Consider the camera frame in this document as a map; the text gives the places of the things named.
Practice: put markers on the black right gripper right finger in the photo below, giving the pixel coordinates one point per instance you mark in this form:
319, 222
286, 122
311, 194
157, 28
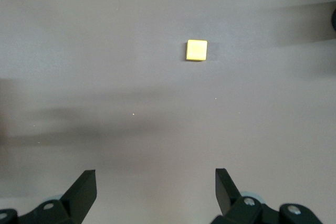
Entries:
236, 208

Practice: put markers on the black round object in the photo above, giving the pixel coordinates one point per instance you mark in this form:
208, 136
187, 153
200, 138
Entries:
334, 19

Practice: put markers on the yellow block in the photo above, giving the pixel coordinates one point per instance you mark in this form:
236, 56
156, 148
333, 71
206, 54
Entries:
197, 50

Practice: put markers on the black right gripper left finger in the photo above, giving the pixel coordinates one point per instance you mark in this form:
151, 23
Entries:
68, 205

